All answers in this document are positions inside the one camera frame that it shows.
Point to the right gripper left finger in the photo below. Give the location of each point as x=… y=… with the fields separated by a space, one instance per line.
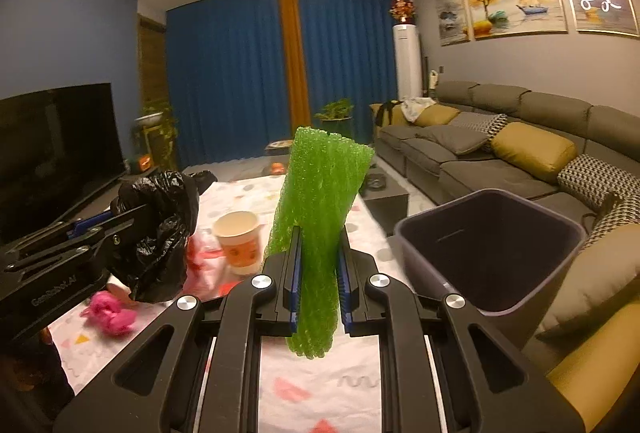
x=195 y=368

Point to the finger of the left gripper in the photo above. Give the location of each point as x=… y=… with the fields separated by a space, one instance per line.
x=85 y=225
x=27 y=257

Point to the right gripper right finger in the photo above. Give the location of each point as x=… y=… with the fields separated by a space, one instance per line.
x=444 y=366

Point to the green potted plant by curtain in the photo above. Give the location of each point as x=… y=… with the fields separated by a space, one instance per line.
x=336 y=117

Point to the patterned white tablecloth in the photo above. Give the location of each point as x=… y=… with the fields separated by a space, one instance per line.
x=339 y=392

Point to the green foam net sleeve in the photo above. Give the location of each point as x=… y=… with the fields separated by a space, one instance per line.
x=325 y=173

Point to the white standing air conditioner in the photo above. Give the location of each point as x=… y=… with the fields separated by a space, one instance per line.
x=408 y=60

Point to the small left landscape painting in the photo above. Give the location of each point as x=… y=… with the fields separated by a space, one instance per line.
x=452 y=22

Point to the grey sectional sofa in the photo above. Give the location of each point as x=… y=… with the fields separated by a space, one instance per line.
x=588 y=342

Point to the white orange paper cup upright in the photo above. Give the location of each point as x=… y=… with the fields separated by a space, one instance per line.
x=238 y=234

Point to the black plastic trash bag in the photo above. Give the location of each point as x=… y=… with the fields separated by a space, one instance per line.
x=154 y=268

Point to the pink plastic bag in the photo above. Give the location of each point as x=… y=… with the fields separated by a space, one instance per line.
x=108 y=314

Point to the mustard yellow sofa cushion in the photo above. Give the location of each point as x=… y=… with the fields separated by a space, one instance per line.
x=539 y=153

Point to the potted plant on stand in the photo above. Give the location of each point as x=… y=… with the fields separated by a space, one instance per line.
x=155 y=134

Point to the black white patterned cushion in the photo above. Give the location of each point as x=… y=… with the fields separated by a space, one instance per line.
x=591 y=180

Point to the dark grey trash bin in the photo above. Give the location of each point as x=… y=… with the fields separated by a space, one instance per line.
x=506 y=255

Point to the flower decoration on conditioner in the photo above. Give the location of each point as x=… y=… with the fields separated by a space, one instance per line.
x=403 y=11

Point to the black flat television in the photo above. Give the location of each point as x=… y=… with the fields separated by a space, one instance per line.
x=57 y=147

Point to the orange centre curtain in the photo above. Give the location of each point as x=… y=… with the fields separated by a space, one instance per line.
x=294 y=64

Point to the blue window curtains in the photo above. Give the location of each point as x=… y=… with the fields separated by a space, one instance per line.
x=226 y=74

